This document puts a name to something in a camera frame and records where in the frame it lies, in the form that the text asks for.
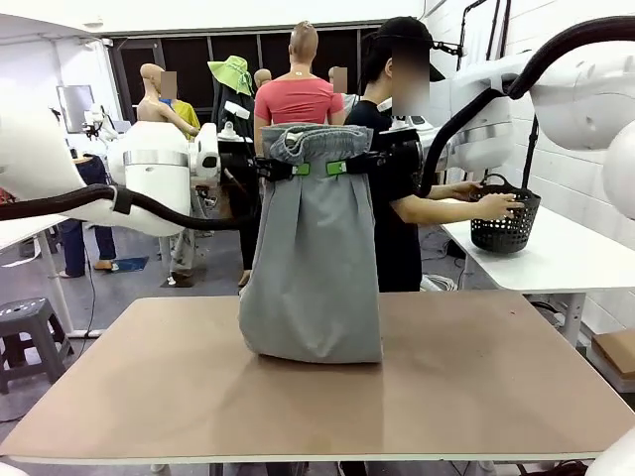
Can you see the person's left hand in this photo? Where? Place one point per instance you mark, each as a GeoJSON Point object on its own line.
{"type": "Point", "coordinates": [466, 191]}

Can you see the person's left forearm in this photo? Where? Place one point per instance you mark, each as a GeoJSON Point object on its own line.
{"type": "Point", "coordinates": [439, 192]}

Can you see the white desk with pole legs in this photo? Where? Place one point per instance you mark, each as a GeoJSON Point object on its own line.
{"type": "Point", "coordinates": [30, 230]}

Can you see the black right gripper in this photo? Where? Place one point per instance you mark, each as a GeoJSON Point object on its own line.
{"type": "Point", "coordinates": [372, 162]}

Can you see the brown cardboard box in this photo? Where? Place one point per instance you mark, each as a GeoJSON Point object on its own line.
{"type": "Point", "coordinates": [617, 357]}

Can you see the grey training pants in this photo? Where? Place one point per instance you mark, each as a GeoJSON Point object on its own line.
{"type": "Point", "coordinates": [312, 273]}

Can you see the mannequin in blue jeans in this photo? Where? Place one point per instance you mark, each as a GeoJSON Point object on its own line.
{"type": "Point", "coordinates": [74, 238]}

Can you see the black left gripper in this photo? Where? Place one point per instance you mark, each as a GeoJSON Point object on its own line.
{"type": "Point", "coordinates": [273, 169]}

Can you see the small white background robot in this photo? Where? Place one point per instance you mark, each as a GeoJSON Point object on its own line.
{"type": "Point", "coordinates": [99, 121]}

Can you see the wall mounted grey screen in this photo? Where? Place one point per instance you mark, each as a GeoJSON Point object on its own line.
{"type": "Point", "coordinates": [74, 106]}

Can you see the denim-blue floor mat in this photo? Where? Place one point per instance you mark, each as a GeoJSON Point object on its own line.
{"type": "Point", "coordinates": [130, 264]}

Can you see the person in black t-shirt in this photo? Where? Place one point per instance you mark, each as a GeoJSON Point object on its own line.
{"type": "Point", "coordinates": [402, 173]}

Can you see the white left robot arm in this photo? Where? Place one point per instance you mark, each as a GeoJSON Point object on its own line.
{"type": "Point", "coordinates": [154, 193]}

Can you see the grey plastic stool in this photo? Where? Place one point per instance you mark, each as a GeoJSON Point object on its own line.
{"type": "Point", "coordinates": [27, 327]}

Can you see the dark perforated plastic basket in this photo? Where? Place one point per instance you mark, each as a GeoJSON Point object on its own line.
{"type": "Point", "coordinates": [506, 233]}

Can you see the green sun hat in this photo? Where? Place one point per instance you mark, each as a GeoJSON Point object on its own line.
{"type": "Point", "coordinates": [233, 72]}

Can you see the mannequin in pink top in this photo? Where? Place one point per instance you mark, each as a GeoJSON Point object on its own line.
{"type": "Point", "coordinates": [297, 99]}

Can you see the bare tan mannequin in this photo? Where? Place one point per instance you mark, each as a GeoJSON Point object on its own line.
{"type": "Point", "coordinates": [149, 99]}

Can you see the person's right forearm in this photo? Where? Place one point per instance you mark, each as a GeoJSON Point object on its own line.
{"type": "Point", "coordinates": [436, 210]}

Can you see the bald tan mannequin head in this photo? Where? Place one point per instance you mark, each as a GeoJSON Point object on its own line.
{"type": "Point", "coordinates": [263, 78]}

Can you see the person's right hand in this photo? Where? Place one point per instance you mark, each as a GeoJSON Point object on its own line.
{"type": "Point", "coordinates": [498, 207]}

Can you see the black tripod stand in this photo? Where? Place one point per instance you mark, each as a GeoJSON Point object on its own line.
{"type": "Point", "coordinates": [532, 149]}

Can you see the person in yellow shirt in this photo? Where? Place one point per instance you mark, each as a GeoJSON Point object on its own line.
{"type": "Point", "coordinates": [186, 116]}

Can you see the mannequin in grey-green trousers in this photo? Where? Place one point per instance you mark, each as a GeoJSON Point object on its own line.
{"type": "Point", "coordinates": [183, 258]}

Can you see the white table by wall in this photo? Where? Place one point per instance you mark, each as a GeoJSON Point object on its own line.
{"type": "Point", "coordinates": [555, 268]}

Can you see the black metal rack frame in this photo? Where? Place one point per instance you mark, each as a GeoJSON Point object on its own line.
{"type": "Point", "coordinates": [488, 30]}

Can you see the black baseball cap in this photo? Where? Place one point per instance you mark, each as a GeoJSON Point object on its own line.
{"type": "Point", "coordinates": [404, 32]}

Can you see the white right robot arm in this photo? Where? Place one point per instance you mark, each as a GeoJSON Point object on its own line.
{"type": "Point", "coordinates": [580, 89]}

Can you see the background person in white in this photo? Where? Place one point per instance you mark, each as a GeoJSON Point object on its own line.
{"type": "Point", "coordinates": [342, 94]}

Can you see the mannequin in dark clothes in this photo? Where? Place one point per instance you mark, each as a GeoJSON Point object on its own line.
{"type": "Point", "coordinates": [243, 208]}

